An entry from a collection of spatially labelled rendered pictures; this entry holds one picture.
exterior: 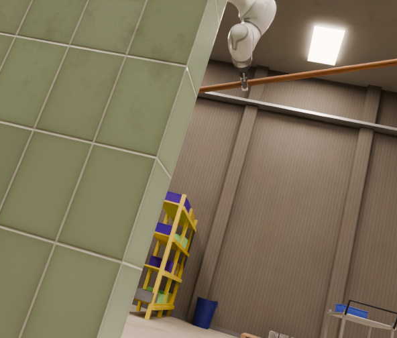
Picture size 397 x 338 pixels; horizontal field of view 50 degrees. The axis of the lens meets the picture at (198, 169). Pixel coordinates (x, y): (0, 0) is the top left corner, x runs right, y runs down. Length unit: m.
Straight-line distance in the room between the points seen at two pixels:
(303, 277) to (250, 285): 1.13
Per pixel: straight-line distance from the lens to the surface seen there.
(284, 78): 2.15
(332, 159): 10.30
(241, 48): 1.82
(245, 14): 1.90
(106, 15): 0.75
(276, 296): 9.59
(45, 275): 0.62
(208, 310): 9.08
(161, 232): 7.33
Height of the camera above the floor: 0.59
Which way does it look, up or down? 16 degrees up
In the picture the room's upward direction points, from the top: 17 degrees clockwise
